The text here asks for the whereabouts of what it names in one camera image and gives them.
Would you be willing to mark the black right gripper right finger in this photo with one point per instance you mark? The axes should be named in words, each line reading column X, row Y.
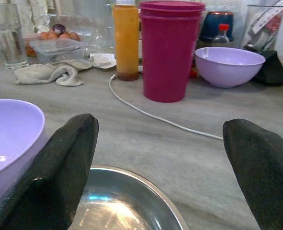
column 263, row 172

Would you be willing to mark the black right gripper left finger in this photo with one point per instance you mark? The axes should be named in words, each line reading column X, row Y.
column 50, row 177

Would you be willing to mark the large lilac plastic bowl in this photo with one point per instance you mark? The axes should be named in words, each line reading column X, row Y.
column 9, row 141

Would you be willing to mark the stainless steel plate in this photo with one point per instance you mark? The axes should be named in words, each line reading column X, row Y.
column 122, row 201

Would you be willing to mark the black pouch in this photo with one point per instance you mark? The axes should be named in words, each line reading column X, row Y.
column 271, row 69

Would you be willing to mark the grey crumpled cloth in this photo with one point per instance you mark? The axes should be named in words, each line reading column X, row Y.
column 48, row 72

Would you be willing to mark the small lilac plastic bowl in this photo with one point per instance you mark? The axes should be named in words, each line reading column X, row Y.
column 228, row 65

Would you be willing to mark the clear plastic food container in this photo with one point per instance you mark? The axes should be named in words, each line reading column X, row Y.
column 59, row 49

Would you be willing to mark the white paper label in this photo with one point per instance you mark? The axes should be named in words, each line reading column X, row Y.
column 104, row 60

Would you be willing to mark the brown egg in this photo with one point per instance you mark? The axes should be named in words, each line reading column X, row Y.
column 45, row 35
column 65, row 36
column 74, row 36

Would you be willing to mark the red-capped clear bottle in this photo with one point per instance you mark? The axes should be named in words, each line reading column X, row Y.
column 220, row 36

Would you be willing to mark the clear container with utensils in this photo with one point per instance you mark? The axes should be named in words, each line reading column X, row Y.
column 263, row 26

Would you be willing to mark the clear drinking glass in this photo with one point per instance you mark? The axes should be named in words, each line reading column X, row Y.
column 6, row 36

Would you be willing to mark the red onion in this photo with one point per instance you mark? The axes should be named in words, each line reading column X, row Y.
column 59, row 28

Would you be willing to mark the magenta plastic tumbler with lid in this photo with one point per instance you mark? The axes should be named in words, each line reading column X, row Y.
column 168, row 52

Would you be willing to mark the dark blue jar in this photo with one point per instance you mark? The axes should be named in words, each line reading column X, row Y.
column 216, row 25

